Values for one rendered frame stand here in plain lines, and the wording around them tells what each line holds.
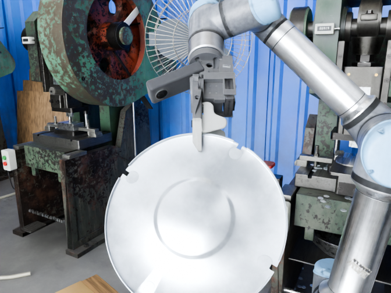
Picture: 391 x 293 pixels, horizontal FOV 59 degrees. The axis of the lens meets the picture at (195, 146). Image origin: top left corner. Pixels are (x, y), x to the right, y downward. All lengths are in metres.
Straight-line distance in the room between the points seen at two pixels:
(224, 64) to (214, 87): 0.07
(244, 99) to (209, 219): 2.46
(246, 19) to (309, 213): 1.02
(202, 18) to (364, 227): 0.53
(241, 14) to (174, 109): 2.59
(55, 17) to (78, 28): 0.12
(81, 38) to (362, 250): 1.62
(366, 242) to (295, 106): 2.15
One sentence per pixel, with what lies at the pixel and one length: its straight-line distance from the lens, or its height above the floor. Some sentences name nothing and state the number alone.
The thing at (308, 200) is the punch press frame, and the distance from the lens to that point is 1.55.
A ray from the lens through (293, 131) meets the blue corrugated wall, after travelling 2.89.
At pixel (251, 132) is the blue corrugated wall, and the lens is 2.96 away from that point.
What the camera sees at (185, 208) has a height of 0.97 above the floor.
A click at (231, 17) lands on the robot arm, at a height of 1.28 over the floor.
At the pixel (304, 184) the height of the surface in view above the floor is 0.66.
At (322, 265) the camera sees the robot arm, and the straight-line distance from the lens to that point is 1.01.
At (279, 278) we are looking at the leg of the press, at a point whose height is 0.26.
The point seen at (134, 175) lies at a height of 1.01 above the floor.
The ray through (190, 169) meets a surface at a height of 1.02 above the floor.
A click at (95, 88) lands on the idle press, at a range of 2.02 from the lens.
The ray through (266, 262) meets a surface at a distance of 0.55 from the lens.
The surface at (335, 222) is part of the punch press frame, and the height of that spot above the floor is 0.55.
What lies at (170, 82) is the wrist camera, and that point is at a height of 1.16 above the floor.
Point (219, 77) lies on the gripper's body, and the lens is 0.64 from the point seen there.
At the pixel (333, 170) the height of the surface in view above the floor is 0.78.
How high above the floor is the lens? 1.20
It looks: 14 degrees down
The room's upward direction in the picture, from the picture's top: straight up
